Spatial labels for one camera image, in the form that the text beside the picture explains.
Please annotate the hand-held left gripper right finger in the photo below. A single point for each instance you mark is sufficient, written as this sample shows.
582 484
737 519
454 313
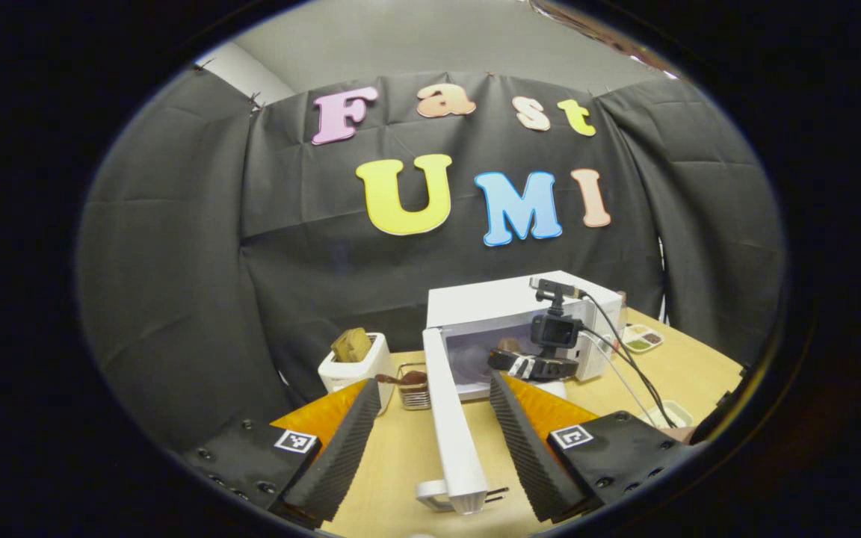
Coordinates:
528 463

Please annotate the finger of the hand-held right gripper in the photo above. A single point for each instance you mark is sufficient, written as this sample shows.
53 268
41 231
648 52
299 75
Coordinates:
550 368

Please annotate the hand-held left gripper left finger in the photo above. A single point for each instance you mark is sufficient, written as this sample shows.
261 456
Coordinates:
341 463

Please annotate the pale pink food piece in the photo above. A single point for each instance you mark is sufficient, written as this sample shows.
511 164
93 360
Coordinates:
509 344

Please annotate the white microwave oven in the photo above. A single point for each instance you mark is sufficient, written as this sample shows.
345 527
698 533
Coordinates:
490 302

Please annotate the white divided condiment dish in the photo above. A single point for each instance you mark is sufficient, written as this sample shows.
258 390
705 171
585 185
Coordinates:
643 338

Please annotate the white toaster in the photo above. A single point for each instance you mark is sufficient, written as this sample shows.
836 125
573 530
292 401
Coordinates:
356 373

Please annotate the small glass jar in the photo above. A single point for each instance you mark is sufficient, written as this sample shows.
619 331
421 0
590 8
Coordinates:
415 396

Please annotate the brown wooden spoon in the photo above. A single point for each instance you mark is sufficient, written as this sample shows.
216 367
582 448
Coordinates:
400 379

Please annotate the brown toast slice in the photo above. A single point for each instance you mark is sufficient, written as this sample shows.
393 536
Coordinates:
352 345

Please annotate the pale green square plate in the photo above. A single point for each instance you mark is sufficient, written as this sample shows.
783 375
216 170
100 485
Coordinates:
673 412

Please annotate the black backdrop cloth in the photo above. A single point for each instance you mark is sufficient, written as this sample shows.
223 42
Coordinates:
311 261

